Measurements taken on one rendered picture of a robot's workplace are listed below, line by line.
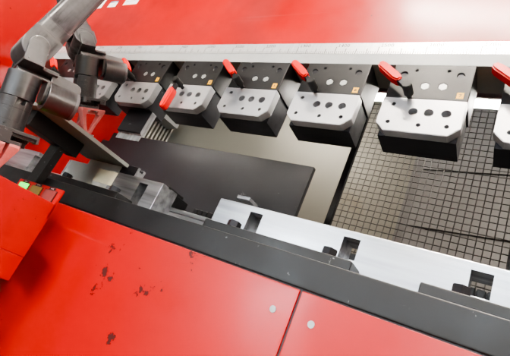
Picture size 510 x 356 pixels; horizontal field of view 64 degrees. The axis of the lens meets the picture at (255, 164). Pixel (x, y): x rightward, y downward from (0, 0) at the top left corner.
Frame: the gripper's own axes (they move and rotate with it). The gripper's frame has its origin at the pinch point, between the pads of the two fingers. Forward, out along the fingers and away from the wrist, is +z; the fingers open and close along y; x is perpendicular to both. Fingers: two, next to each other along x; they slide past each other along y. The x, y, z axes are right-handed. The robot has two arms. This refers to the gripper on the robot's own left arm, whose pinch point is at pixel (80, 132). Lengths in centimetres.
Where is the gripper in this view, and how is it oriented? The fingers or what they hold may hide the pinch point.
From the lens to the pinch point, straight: 115.5
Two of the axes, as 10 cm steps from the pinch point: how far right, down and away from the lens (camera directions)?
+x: -5.5, -0.1, -8.4
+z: -1.2, 9.9, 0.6
